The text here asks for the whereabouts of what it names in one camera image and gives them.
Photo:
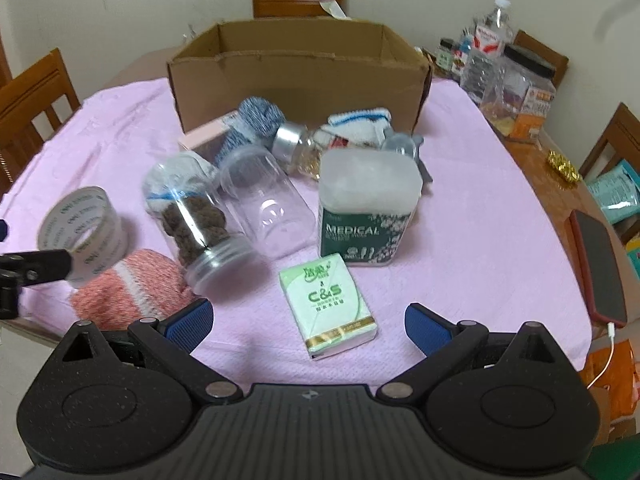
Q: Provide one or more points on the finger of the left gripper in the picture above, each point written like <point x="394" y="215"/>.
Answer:
<point x="34" y="268"/>

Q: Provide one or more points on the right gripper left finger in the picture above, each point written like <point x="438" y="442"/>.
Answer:
<point x="166" y="347"/>

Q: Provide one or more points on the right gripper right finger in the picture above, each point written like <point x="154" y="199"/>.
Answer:
<point x="447" y="347"/>

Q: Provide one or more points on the pink white knitted sock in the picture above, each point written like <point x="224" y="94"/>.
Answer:
<point x="145" y="284"/>

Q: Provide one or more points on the green white tissue pack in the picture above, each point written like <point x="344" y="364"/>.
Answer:
<point x="327" y="306"/>

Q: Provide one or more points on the clear jar with brown contents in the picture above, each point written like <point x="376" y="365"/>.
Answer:
<point x="180" y="194"/>

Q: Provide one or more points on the clear plastic jar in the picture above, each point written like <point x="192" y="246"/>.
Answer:
<point x="264" y="202"/>

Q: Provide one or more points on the green medical cotton box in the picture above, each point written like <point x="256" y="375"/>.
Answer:
<point x="367" y="198"/>

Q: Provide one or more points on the white sock blue stripe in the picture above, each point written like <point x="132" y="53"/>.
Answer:
<point x="360" y="127"/>

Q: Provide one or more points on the blue grey knitted sock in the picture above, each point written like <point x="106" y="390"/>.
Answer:
<point x="256" y="121"/>

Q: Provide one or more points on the pink table cloth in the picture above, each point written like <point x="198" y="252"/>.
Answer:
<point x="480" y="247"/>

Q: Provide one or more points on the wooden chair left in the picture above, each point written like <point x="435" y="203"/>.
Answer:
<point x="23" y="99"/>

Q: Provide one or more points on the red cased smartphone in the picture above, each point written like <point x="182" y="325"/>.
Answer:
<point x="603" y="288"/>

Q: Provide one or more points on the gold foil candy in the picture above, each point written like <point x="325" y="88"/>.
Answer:
<point x="562" y="166"/>

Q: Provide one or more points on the teal snack packet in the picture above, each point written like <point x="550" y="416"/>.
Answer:
<point x="617" y="192"/>

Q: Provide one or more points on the black lidded plastic jar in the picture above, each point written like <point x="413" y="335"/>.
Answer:
<point x="518" y="98"/>

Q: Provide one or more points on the clear water bottle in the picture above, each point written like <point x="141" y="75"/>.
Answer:
<point x="491" y="34"/>

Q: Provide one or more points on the wooden chair right near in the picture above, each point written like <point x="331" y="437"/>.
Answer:
<point x="619" y="140"/>

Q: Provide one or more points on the dark lidded small jar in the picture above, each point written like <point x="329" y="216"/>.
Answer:
<point x="444" y="54"/>

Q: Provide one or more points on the brown cardboard box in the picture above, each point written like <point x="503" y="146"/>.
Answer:
<point x="311" y="68"/>

